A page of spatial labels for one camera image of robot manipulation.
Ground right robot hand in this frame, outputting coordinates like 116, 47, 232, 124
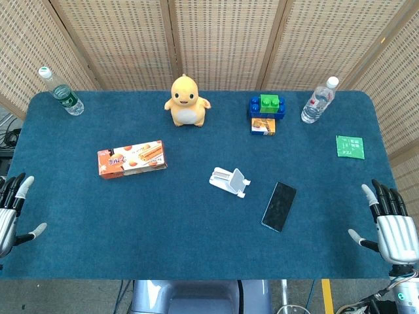
348, 179, 419, 265

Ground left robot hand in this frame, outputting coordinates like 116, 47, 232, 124
0, 172, 48, 259

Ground black smartphone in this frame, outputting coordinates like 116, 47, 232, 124
261, 181, 297, 233

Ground white folding phone stand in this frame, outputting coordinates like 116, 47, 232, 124
209, 167, 252, 200

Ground green sachet packet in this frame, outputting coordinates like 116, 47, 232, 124
335, 135, 365, 160

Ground green label water bottle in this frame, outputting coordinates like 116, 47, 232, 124
38, 66, 85, 116

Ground orange biscuit box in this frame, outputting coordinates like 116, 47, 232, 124
97, 140, 169, 181

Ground red label water bottle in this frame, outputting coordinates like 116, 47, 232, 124
301, 76, 340, 124

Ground blue table cloth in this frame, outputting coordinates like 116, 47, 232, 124
0, 90, 417, 281

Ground small orange blue box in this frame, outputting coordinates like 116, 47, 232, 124
250, 118, 277, 137

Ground green building block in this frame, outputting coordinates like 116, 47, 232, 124
260, 94, 280, 114

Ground blue building block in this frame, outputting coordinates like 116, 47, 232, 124
247, 96, 287, 121

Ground grey robot torso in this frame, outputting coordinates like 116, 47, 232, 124
130, 279, 273, 314

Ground yellow plush dinosaur toy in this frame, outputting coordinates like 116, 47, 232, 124
164, 75, 212, 128

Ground woven wooden folding screen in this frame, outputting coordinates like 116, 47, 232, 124
0, 0, 419, 259

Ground black floor cables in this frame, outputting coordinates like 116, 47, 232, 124
0, 117, 22, 177

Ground blue floor cable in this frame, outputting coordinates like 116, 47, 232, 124
118, 279, 134, 314

